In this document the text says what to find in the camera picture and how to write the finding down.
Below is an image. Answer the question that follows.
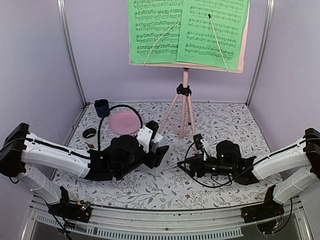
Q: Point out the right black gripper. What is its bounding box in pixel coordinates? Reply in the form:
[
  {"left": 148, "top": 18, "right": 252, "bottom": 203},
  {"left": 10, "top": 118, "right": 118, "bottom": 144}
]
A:
[{"left": 177, "top": 153, "right": 235, "bottom": 178}]

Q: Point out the white metronome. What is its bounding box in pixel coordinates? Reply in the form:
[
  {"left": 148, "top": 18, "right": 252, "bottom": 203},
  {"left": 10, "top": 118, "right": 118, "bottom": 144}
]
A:
[{"left": 150, "top": 133, "right": 170, "bottom": 176}]

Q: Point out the pink music stand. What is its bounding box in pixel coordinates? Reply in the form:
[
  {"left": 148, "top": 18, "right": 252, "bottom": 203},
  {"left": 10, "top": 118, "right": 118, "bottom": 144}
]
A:
[{"left": 128, "top": 17, "right": 251, "bottom": 155}]

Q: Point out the green sheet music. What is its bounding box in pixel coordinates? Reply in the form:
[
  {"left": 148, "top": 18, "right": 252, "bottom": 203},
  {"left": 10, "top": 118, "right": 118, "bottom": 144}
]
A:
[
  {"left": 127, "top": 0, "right": 183, "bottom": 65},
  {"left": 176, "top": 0, "right": 250, "bottom": 72}
]

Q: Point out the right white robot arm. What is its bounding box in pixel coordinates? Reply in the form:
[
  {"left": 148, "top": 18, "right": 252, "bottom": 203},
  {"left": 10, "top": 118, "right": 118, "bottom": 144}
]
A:
[{"left": 177, "top": 128, "right": 320, "bottom": 218}]

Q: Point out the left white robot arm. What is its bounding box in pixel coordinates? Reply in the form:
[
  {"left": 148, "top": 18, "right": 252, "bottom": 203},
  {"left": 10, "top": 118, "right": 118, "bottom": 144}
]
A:
[{"left": 0, "top": 121, "right": 170, "bottom": 217}]

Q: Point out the floral table mat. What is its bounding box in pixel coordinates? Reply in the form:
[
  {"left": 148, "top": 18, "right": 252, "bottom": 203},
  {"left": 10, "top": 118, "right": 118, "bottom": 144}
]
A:
[{"left": 53, "top": 102, "right": 282, "bottom": 210}]

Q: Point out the pink plate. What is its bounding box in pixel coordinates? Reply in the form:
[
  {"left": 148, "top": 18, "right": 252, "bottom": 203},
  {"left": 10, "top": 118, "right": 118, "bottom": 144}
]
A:
[{"left": 109, "top": 110, "right": 141, "bottom": 135}]

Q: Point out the small brown white jar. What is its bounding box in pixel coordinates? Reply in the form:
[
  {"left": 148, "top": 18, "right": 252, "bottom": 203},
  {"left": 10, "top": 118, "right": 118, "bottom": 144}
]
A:
[{"left": 82, "top": 128, "right": 98, "bottom": 149}]

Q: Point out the dark blue cup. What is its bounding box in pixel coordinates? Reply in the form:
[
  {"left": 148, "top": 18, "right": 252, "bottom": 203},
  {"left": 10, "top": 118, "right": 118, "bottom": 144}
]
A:
[{"left": 94, "top": 99, "right": 110, "bottom": 118}]

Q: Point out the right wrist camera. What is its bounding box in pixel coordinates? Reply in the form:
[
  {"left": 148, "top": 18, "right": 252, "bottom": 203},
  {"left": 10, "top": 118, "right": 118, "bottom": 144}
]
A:
[{"left": 193, "top": 134, "right": 211, "bottom": 161}]

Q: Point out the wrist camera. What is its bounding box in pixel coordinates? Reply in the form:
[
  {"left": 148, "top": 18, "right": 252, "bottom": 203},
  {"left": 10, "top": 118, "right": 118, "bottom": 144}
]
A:
[
  {"left": 136, "top": 120, "right": 159, "bottom": 153},
  {"left": 193, "top": 134, "right": 211, "bottom": 161}
]

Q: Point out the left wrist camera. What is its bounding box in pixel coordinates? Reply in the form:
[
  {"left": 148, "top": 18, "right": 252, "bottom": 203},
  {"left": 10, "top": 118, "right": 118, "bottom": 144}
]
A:
[{"left": 136, "top": 120, "right": 159, "bottom": 153}]

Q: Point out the front aluminium rail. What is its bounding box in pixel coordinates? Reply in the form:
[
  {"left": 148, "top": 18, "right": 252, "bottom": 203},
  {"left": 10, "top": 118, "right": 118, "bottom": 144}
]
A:
[{"left": 22, "top": 196, "right": 314, "bottom": 240}]

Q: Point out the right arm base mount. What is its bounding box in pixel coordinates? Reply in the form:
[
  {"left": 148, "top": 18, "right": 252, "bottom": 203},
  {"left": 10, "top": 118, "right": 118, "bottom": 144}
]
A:
[{"left": 241, "top": 200, "right": 285, "bottom": 235}]

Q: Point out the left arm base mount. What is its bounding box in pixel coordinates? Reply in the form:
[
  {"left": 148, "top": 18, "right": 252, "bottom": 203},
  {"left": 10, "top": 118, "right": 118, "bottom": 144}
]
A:
[{"left": 48, "top": 186, "right": 92, "bottom": 223}]

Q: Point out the right aluminium frame post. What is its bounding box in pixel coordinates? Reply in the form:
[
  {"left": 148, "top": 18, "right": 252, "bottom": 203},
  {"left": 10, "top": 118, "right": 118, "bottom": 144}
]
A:
[{"left": 245, "top": 0, "right": 275, "bottom": 108}]

